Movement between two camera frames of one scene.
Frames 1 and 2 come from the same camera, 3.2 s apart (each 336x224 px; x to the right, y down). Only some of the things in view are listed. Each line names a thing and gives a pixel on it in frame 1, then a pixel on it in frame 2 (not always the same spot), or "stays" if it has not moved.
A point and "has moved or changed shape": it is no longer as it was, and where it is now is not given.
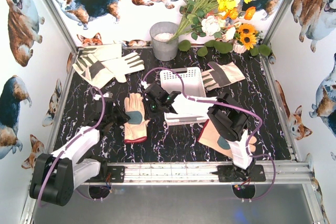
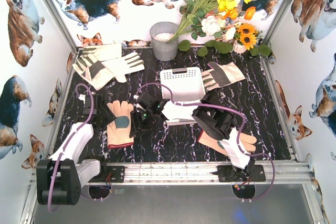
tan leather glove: (135, 129) has moved or changed shape
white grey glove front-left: (98, 73) stays
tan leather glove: (208, 135) stays
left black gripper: (115, 114) -> (105, 115)
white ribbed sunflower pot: (238, 47) stays
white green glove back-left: (103, 52) stays
